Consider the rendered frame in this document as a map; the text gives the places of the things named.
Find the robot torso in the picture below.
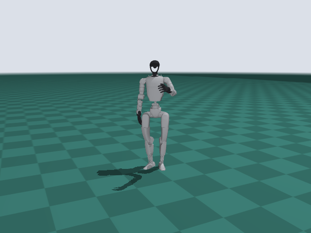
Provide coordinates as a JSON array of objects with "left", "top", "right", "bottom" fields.
[{"left": 146, "top": 75, "right": 164, "bottom": 118}]

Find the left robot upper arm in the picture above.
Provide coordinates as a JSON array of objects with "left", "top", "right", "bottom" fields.
[{"left": 163, "top": 77, "right": 176, "bottom": 97}]

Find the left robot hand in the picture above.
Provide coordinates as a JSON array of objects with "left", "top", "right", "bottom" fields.
[{"left": 158, "top": 83, "right": 171, "bottom": 93}]

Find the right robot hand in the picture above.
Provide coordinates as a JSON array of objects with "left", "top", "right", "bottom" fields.
[{"left": 137, "top": 111, "right": 142, "bottom": 125}]

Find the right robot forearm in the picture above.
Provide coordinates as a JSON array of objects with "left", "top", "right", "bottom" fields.
[{"left": 136, "top": 99, "right": 143, "bottom": 114}]

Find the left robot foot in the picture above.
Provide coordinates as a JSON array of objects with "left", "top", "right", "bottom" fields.
[{"left": 158, "top": 162, "right": 166, "bottom": 171}]

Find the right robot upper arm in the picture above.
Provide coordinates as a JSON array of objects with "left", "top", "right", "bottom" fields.
[{"left": 138, "top": 78, "right": 146, "bottom": 100}]

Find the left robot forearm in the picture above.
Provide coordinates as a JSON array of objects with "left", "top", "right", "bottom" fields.
[{"left": 169, "top": 88, "right": 177, "bottom": 96}]

